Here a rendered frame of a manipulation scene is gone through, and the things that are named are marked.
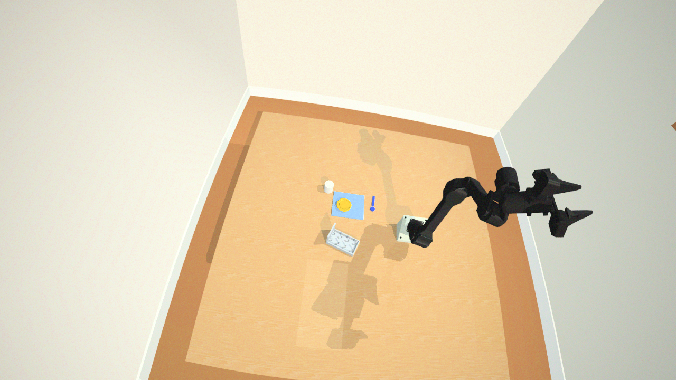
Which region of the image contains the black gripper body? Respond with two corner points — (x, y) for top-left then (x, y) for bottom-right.
(522, 188), (569, 238)

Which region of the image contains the white cylinder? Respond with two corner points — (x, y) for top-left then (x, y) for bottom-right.
(324, 180), (334, 194)

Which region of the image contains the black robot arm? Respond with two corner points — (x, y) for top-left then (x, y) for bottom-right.
(406, 167), (560, 248)

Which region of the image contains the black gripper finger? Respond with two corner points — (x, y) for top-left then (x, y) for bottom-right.
(565, 208), (593, 226)
(553, 177), (581, 195)

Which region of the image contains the yellow plate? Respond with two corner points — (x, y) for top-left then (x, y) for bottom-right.
(336, 198), (352, 212)

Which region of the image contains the light grey dish rack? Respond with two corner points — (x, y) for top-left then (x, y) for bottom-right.
(326, 223), (360, 256)

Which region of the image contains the light blue mat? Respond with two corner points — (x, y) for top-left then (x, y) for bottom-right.
(331, 191), (364, 220)

